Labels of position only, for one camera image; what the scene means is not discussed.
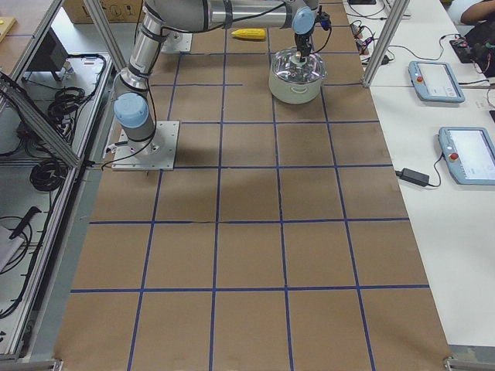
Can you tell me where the cardboard box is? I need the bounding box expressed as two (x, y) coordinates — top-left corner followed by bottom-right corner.
(63, 0), (143, 24)

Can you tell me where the blue teach pendant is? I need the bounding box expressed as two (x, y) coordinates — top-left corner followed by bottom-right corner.
(408, 61), (465, 104)
(439, 127), (494, 186)

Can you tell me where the yellow corn cob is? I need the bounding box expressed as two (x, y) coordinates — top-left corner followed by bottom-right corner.
(231, 28), (266, 42)

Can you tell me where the black power adapter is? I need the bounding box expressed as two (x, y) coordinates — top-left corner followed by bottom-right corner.
(395, 168), (429, 187)

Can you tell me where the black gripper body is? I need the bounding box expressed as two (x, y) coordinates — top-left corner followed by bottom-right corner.
(293, 11), (332, 49)

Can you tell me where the upper blue teach pendant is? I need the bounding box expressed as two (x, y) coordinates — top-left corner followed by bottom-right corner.
(408, 61), (465, 104)

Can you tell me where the glass pot lid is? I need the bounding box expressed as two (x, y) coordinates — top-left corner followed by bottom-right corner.
(271, 47), (326, 84)

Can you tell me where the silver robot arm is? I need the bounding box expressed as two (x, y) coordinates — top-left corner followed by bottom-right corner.
(113, 1), (332, 162)

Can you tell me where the pale green steel pot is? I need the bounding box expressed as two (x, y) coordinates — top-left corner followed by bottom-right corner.
(268, 67), (324, 104)

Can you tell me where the aluminium frame post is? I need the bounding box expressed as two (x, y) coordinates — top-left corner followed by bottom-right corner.
(362, 0), (409, 87)

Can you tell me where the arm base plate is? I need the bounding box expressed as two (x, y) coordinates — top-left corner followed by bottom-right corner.
(160, 32), (193, 54)
(111, 121), (179, 171)

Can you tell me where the lower blue teach pendant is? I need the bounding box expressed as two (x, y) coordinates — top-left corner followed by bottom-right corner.
(439, 127), (494, 186)

